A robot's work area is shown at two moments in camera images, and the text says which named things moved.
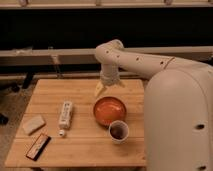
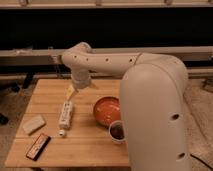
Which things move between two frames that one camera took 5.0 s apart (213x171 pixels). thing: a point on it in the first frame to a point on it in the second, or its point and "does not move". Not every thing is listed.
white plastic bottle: (65, 117) does not move
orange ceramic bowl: (108, 110) does not move
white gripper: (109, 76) to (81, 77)
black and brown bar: (38, 147) does not move
